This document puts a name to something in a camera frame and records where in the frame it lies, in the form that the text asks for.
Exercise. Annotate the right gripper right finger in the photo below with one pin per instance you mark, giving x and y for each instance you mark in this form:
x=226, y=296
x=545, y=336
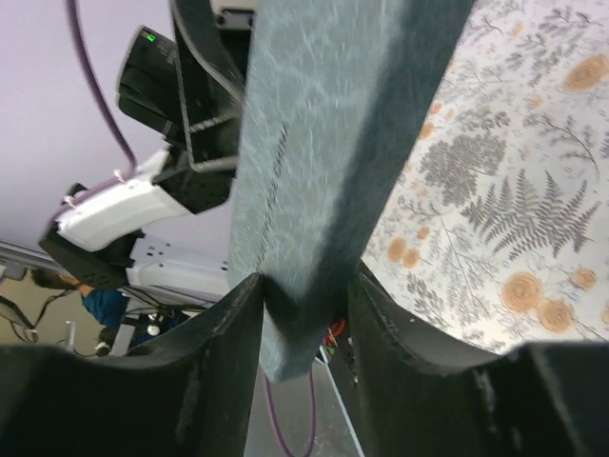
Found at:
x=425, y=393

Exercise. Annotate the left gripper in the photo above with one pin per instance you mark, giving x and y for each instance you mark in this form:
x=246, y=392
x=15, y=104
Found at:
x=211, y=65

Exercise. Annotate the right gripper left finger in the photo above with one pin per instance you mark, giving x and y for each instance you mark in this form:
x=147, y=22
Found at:
x=185, y=393

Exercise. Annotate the grey-blue glasses case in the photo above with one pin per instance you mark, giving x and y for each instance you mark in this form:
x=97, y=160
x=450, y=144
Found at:
x=336, y=95

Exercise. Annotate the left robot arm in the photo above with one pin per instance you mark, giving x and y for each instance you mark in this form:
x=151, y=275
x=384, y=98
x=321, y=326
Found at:
x=98, y=235

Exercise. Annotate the person in blue shirt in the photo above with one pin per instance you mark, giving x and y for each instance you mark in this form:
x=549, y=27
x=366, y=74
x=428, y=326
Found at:
x=106, y=306

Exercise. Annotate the floral table mat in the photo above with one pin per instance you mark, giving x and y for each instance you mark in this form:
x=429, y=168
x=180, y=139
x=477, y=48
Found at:
x=497, y=229

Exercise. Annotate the aluminium front rail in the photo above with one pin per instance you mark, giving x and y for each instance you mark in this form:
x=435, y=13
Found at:
x=32, y=258

